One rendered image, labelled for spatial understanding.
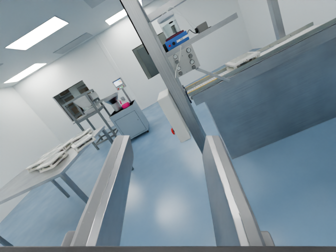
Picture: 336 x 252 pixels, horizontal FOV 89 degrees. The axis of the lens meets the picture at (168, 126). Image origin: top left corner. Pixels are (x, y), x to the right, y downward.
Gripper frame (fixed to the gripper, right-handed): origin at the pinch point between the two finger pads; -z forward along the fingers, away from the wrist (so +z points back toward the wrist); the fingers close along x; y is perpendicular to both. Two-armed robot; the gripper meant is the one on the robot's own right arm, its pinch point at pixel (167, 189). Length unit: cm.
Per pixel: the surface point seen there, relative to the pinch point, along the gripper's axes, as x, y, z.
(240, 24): -250, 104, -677
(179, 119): -6, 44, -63
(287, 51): -101, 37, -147
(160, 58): 4, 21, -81
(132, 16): 16, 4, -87
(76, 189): 91, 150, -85
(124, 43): 146, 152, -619
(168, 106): 0, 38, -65
